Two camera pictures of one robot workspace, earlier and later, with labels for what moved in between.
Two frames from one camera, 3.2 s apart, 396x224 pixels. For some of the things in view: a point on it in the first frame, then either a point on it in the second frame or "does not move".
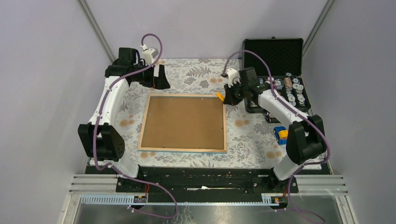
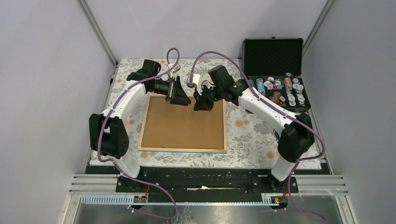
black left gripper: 158,82 to 179,96
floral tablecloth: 250,135 does not move
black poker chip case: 284,56 does not move
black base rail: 206,181 does not move
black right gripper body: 236,93 to 216,92
